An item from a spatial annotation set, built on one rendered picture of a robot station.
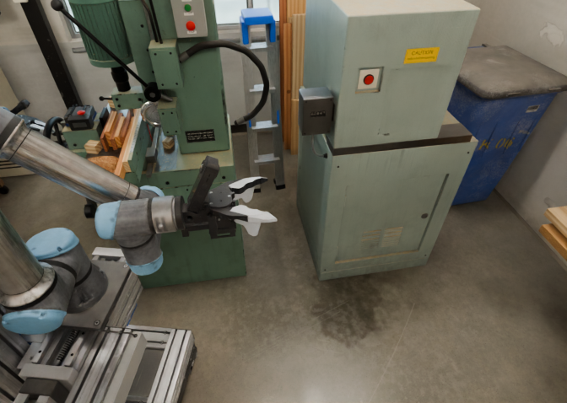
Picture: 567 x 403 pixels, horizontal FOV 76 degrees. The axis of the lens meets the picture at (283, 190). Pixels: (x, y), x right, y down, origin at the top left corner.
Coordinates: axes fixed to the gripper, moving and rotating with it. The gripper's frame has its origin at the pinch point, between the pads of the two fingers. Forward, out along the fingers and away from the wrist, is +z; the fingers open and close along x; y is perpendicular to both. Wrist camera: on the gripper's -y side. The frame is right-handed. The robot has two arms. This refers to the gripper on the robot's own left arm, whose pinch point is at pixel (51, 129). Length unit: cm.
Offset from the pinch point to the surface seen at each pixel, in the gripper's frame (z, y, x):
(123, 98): 26.2, -35.5, 15.2
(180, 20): 37, -77, 31
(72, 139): 12.7, -12.7, 21.2
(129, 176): 38, -20, 44
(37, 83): -41, 42, -115
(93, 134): 19.6, -18.2, 21.3
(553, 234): 209, -72, 65
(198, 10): 41, -83, 31
